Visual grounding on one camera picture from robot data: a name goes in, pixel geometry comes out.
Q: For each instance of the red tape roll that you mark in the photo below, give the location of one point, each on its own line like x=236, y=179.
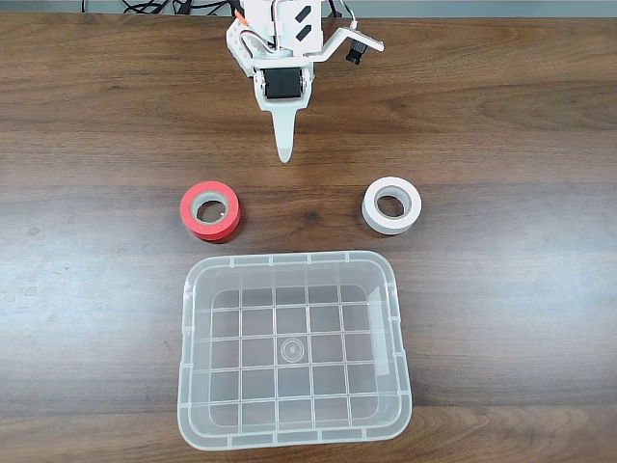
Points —
x=193, y=222

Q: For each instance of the clear plastic box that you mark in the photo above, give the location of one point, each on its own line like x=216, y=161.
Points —
x=289, y=260

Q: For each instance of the white tape roll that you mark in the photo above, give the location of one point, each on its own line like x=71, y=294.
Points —
x=371, y=217

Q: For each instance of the black camera on white bracket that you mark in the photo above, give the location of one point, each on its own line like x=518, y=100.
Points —
x=356, y=50

